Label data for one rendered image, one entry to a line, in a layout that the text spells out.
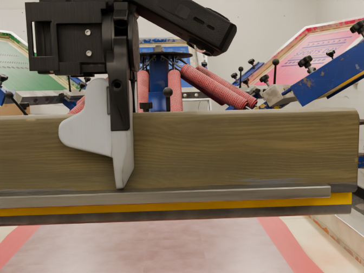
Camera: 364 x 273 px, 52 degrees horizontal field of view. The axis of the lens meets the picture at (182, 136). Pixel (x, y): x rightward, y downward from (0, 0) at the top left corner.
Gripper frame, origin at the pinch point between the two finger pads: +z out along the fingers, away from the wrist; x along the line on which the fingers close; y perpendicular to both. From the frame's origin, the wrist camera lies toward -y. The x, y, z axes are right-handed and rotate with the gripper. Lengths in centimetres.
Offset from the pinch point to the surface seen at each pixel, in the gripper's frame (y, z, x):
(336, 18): -199, -84, -400
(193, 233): -6.8, 13.8, -18.0
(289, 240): -19.6, 13.7, -14.5
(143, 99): 5, -3, -99
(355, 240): -25.6, 11.4, -8.5
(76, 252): 8.8, 13.8, -13.3
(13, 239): 19.0, 13.9, -18.3
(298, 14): -176, -100, -459
